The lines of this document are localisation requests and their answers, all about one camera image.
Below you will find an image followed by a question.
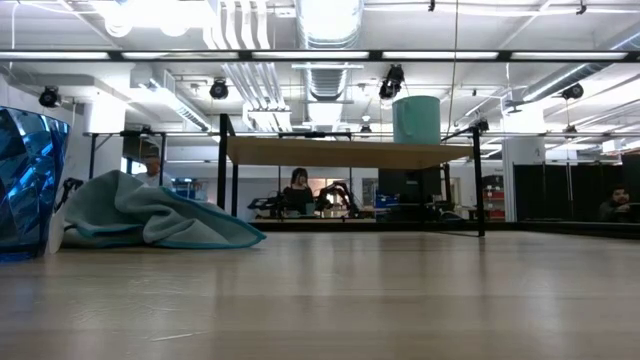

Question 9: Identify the black partition panel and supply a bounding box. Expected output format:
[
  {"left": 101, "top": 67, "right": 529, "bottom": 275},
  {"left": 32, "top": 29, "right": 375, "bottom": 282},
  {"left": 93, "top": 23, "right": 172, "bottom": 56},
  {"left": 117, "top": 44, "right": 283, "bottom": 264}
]
[{"left": 513, "top": 162, "right": 640, "bottom": 224}]

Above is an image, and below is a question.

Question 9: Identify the white shallow dish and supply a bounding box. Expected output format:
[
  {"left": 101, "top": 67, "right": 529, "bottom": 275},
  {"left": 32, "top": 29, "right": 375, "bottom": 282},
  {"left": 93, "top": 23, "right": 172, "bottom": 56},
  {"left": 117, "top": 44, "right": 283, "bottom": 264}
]
[{"left": 45, "top": 207, "right": 69, "bottom": 255}]

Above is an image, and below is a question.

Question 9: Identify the black background rig frame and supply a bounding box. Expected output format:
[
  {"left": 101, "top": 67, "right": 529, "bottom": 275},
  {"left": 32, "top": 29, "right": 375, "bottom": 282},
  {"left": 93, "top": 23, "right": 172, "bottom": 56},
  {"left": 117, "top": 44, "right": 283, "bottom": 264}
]
[{"left": 82, "top": 128, "right": 169, "bottom": 181}]

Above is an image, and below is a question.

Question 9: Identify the thin hanging cable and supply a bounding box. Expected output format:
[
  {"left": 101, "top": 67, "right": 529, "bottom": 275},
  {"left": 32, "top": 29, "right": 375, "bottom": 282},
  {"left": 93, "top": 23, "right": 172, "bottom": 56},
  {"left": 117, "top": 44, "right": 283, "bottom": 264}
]
[{"left": 446, "top": 0, "right": 460, "bottom": 136}]

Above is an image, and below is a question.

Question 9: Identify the person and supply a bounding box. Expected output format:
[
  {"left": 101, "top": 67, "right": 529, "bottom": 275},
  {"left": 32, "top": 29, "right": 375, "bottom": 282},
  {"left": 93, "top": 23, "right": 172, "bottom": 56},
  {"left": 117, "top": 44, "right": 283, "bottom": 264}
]
[
  {"left": 281, "top": 167, "right": 316, "bottom": 217},
  {"left": 597, "top": 184, "right": 640, "bottom": 224},
  {"left": 133, "top": 153, "right": 174, "bottom": 190}
]

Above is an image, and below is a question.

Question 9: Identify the blue storage bin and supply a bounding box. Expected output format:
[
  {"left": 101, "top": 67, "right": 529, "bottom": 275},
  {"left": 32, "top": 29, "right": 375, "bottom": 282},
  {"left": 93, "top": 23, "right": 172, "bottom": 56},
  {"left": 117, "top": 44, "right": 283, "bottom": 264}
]
[{"left": 374, "top": 192, "right": 401, "bottom": 211}]

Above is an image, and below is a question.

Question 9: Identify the teal grey cloth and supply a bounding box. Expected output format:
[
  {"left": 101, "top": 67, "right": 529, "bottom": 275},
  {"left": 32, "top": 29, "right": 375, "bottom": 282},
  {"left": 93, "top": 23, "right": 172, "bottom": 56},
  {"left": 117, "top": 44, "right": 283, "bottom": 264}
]
[{"left": 62, "top": 169, "right": 267, "bottom": 250}]

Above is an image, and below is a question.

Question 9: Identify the silver ventilation duct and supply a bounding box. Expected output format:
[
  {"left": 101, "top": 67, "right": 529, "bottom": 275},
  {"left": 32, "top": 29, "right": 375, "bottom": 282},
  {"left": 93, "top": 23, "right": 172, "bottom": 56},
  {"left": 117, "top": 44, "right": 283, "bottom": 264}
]
[{"left": 294, "top": 0, "right": 366, "bottom": 101}]

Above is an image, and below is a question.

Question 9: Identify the teal plastic mug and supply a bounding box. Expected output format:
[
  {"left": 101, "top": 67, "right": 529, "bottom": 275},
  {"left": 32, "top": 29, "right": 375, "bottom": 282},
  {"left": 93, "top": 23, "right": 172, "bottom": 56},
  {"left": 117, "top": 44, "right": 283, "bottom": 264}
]
[{"left": 392, "top": 95, "right": 442, "bottom": 146}]

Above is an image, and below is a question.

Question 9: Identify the black monitor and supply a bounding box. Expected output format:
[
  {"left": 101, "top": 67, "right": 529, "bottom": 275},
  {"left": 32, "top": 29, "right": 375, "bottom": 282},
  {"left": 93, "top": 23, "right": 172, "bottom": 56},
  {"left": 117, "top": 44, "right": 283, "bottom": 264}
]
[{"left": 378, "top": 167, "right": 444, "bottom": 221}]

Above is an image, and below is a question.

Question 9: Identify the red storage bin rack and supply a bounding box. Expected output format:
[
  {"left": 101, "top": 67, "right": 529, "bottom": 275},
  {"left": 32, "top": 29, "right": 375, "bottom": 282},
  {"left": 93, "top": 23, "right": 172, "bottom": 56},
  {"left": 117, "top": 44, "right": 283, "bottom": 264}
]
[{"left": 482, "top": 174, "right": 506, "bottom": 221}]

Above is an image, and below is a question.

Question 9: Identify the blue faceted plastic tumbler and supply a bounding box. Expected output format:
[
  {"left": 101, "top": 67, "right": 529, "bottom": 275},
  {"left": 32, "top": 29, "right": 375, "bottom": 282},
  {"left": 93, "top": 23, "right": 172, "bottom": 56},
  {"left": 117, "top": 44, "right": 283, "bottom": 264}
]
[{"left": 0, "top": 105, "right": 71, "bottom": 262}]

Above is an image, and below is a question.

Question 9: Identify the wooden shelf black metal frame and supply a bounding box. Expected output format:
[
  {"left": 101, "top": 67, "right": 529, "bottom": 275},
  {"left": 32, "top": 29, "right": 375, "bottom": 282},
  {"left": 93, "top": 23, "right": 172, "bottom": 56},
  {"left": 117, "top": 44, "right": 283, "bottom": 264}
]
[{"left": 217, "top": 113, "right": 486, "bottom": 238}]

